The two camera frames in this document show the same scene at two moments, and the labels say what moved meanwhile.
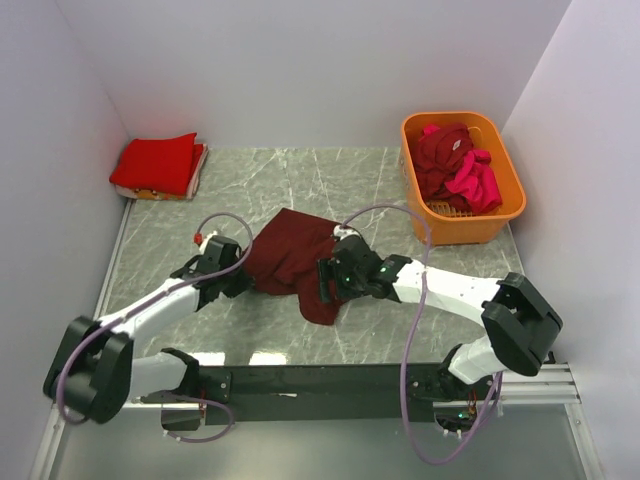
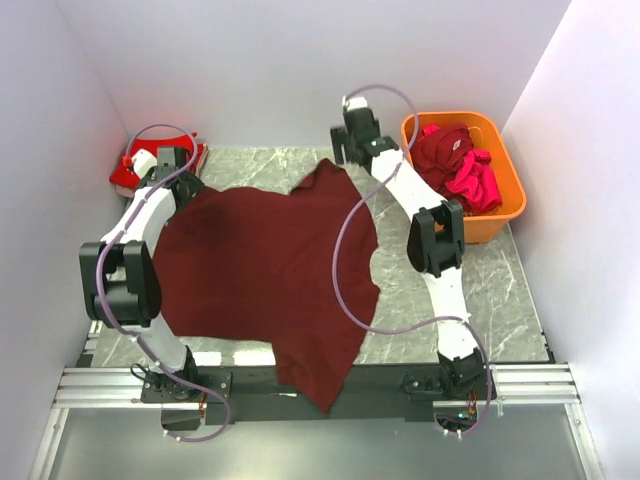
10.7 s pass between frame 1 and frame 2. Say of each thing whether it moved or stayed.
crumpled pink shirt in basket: stayed
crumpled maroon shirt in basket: stayed
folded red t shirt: stayed
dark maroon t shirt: moved
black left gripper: moved
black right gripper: moved
